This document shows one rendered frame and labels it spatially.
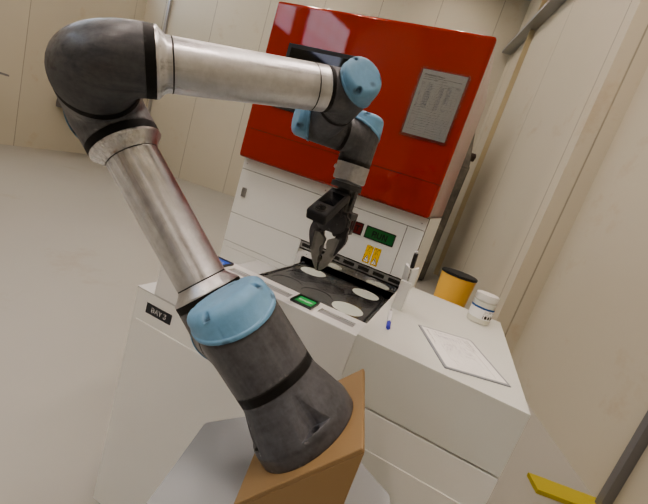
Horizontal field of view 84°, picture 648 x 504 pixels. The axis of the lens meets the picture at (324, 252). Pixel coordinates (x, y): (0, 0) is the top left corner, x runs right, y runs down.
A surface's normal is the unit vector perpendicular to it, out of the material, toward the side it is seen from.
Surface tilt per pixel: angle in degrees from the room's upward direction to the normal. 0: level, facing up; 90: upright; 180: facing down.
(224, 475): 0
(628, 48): 90
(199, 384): 90
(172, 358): 90
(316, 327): 90
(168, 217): 64
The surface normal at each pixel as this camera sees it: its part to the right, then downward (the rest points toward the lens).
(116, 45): 0.19, 0.09
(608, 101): -0.14, 0.18
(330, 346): -0.36, 0.09
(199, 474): 0.30, -0.93
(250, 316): 0.46, -0.22
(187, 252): 0.32, -0.08
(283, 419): -0.06, -0.20
